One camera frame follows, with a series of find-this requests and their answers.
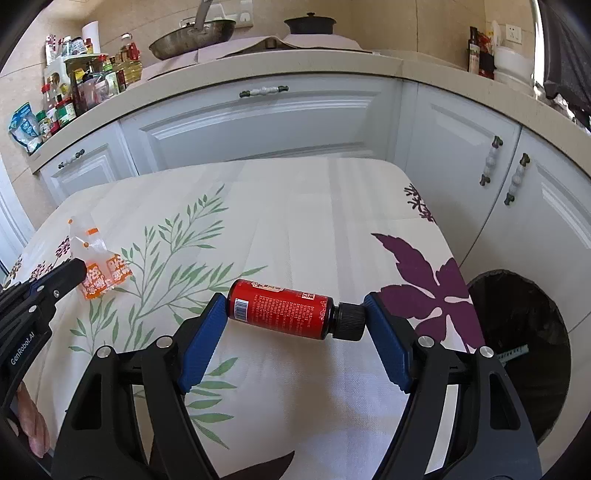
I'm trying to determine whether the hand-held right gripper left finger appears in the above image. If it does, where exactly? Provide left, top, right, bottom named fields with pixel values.
left=51, top=293, right=228, bottom=480

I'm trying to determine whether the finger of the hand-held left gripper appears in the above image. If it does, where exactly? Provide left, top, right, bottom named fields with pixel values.
left=25, top=259, right=88, bottom=308

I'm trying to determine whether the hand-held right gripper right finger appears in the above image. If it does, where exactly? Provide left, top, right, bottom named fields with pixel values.
left=362, top=292, right=543, bottom=480

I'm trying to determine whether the orange printed clear wrapper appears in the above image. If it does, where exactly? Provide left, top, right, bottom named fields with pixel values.
left=68, top=218, right=133, bottom=302

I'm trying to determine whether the red bottle with black cap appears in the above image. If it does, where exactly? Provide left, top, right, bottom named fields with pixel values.
left=227, top=278, right=365, bottom=342

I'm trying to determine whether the black round waste bin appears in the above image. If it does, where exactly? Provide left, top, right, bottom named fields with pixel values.
left=466, top=271, right=573, bottom=437

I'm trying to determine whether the person's left hand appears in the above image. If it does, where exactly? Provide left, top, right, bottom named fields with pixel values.
left=17, top=383, right=50, bottom=459

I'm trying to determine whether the narrow white cabinet door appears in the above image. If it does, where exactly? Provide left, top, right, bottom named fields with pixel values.
left=39, top=133, right=139, bottom=206

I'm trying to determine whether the floral printed tablecloth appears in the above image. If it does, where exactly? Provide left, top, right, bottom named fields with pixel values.
left=0, top=157, right=485, bottom=480

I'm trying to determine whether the blue white plastic bag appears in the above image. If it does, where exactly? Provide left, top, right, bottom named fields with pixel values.
left=9, top=103, right=44, bottom=154

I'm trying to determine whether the cluster of condiment jars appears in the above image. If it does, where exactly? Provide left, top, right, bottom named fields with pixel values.
left=34, top=34, right=142, bottom=140

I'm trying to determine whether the wide white cabinet door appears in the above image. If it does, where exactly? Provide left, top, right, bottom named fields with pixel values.
left=119, top=75, right=403, bottom=179

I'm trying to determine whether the white paper towel roll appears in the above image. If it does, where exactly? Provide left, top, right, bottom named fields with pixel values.
left=82, top=20, right=100, bottom=54

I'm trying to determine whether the steel wok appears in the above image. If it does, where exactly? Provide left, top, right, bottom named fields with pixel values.
left=148, top=0, right=237, bottom=61

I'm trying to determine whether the beige stone countertop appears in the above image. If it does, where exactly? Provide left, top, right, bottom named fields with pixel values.
left=28, top=48, right=591, bottom=160

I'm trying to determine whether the white lidded bowl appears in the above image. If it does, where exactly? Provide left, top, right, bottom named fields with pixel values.
left=496, top=69, right=539, bottom=91
left=493, top=45, right=533, bottom=75

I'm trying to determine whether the red seasoning packet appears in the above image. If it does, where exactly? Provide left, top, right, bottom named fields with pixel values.
left=479, top=32, right=496, bottom=77

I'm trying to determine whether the pink stove cover sheet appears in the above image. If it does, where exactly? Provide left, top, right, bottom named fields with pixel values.
left=143, top=34, right=376, bottom=79

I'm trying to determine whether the black cooking pot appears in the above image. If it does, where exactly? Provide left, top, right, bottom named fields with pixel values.
left=283, top=12, right=338, bottom=36

